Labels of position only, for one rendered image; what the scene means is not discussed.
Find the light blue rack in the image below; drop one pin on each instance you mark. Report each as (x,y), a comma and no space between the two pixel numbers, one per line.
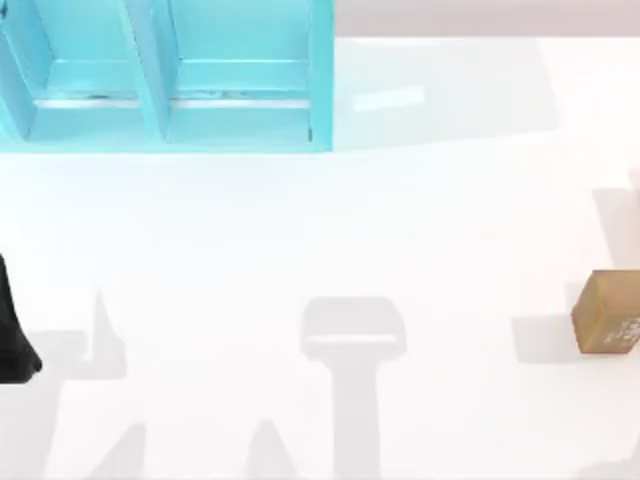
(150,75)

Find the brown book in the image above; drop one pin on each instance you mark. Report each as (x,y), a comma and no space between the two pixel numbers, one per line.
(602,312)

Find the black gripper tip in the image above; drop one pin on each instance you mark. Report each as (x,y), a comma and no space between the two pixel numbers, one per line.
(12,340)

